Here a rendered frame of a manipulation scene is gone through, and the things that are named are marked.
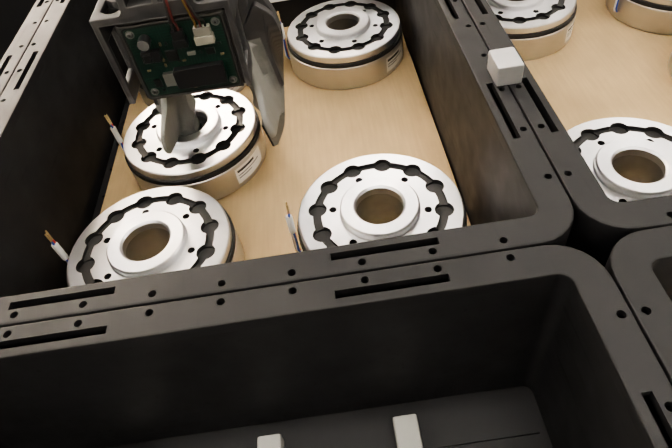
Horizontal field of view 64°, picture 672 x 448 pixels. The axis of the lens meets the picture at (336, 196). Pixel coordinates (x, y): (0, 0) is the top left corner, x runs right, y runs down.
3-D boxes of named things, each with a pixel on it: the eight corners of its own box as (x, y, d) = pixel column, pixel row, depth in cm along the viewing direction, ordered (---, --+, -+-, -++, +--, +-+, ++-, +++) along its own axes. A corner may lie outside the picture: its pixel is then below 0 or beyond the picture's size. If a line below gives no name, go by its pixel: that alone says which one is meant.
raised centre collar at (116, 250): (119, 220, 35) (115, 214, 34) (193, 212, 35) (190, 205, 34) (100, 284, 31) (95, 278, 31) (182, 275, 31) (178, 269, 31)
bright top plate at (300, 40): (287, 12, 52) (286, 6, 51) (391, -4, 51) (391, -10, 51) (289, 71, 45) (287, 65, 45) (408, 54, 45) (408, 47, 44)
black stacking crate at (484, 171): (133, 61, 58) (85, -45, 50) (406, 17, 57) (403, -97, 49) (24, 442, 31) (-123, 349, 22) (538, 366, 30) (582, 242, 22)
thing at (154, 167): (137, 103, 44) (134, 97, 44) (257, 84, 44) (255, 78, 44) (114, 190, 38) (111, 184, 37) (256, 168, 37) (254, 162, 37)
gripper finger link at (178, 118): (154, 197, 38) (133, 90, 32) (164, 143, 42) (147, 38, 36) (199, 198, 39) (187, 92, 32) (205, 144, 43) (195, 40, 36)
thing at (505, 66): (486, 68, 30) (488, 49, 29) (511, 64, 30) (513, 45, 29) (495, 87, 28) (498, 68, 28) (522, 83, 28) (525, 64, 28)
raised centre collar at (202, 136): (162, 113, 42) (159, 107, 42) (223, 103, 42) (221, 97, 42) (153, 155, 39) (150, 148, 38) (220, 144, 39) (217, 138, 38)
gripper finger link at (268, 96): (273, 186, 39) (209, 88, 32) (272, 133, 43) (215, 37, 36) (314, 173, 38) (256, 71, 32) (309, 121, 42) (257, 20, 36)
